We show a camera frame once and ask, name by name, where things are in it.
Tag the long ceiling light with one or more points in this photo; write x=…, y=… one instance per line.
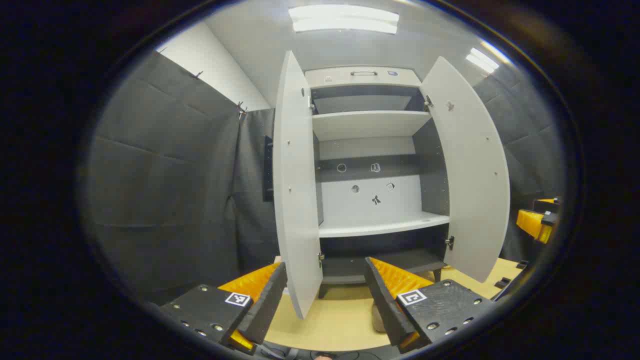
x=482, y=60
x=344, y=19

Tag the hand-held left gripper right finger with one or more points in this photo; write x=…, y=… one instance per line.
x=387, y=310

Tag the white grey shoe cabinet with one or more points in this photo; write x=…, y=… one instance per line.
x=370, y=125

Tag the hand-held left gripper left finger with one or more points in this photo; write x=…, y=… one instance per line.
x=265, y=305

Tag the small black block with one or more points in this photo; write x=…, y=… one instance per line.
x=502, y=283
x=523, y=264

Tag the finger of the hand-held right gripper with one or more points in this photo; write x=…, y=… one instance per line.
x=547, y=205
x=535, y=225

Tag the white shoe cabinet door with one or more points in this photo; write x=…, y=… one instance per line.
x=295, y=190
x=470, y=175

